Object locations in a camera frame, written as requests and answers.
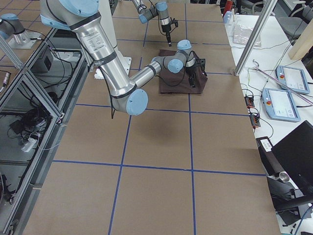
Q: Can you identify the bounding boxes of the aluminium frame post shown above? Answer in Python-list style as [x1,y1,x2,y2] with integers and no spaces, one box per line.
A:
[234,0,278,76]

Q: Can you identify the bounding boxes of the black monitor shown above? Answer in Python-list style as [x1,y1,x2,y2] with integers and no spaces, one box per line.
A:
[272,120,313,195]

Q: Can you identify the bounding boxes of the tangled floor cables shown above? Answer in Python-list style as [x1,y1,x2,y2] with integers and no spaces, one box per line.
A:
[7,90,64,154]

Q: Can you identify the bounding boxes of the near blue teach pendant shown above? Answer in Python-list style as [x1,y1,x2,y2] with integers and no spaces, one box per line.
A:
[262,88,301,122]

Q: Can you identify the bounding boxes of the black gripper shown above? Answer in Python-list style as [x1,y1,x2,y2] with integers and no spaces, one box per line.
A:
[160,17,179,47]
[185,56,206,86]

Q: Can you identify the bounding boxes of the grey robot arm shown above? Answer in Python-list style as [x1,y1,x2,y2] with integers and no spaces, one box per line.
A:
[132,0,179,47]
[40,0,201,116]

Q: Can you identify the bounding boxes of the plastic wrapped board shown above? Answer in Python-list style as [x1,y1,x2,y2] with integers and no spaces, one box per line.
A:
[233,24,253,45]

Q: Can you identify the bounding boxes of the red cylinder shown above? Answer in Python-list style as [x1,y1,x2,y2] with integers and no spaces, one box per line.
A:
[225,0,233,12]

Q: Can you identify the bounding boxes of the silver metal cup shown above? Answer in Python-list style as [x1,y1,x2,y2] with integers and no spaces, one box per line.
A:
[276,171,290,183]

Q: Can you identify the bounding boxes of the blue teach pendant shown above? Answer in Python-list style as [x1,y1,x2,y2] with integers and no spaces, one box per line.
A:
[276,66,310,94]
[262,88,301,122]

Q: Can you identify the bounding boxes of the dark brown t-shirt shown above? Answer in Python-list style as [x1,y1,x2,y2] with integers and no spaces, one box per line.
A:
[158,49,209,94]

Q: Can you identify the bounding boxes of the orange black connector strip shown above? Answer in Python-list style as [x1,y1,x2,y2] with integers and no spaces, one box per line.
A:
[244,95,261,130]

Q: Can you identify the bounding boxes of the far blue teach pendant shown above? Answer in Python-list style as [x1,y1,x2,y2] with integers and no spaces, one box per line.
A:
[276,66,310,94]

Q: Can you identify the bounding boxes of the aluminium frame rail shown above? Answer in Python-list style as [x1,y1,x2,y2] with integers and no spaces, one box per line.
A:
[0,26,89,232]

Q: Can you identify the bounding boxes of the wooden plank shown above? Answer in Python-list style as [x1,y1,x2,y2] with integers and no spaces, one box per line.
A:
[288,20,313,60]

